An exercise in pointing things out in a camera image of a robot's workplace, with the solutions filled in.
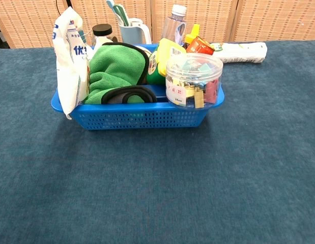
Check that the clear tub of binder clips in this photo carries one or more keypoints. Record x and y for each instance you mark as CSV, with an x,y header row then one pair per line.
x,y
193,76

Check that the yellow green box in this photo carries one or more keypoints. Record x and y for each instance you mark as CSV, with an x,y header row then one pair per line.
x,y
165,53

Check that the white plastic bag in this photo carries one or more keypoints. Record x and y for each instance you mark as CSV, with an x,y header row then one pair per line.
x,y
68,76

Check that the blue plastic perforated basket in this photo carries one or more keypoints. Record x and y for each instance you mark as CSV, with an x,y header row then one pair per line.
x,y
137,119

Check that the teal felt table cover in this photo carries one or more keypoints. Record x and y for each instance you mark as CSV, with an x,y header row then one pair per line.
x,y
147,190

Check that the green cloth with black trim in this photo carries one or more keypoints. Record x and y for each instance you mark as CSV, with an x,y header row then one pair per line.
x,y
114,66

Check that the orange red soda can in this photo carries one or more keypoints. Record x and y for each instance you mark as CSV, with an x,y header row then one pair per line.
x,y
198,47

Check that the clear plastic water bottle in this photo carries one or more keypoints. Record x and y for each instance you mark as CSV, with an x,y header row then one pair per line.
x,y
172,28

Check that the glass jar with black lid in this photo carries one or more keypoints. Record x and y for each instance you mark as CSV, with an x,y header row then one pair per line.
x,y
102,30

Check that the white rolled package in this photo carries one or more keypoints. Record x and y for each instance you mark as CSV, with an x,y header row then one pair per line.
x,y
243,52

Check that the green white toothbrush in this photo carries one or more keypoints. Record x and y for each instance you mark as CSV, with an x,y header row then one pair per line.
x,y
121,14

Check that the teal toothbrush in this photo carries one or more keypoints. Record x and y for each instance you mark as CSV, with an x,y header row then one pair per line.
x,y
112,4

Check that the black tripod stand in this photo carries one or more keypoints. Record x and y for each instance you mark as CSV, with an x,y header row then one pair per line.
x,y
68,2

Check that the woven bamboo folding screen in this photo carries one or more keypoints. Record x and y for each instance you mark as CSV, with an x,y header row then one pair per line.
x,y
274,20

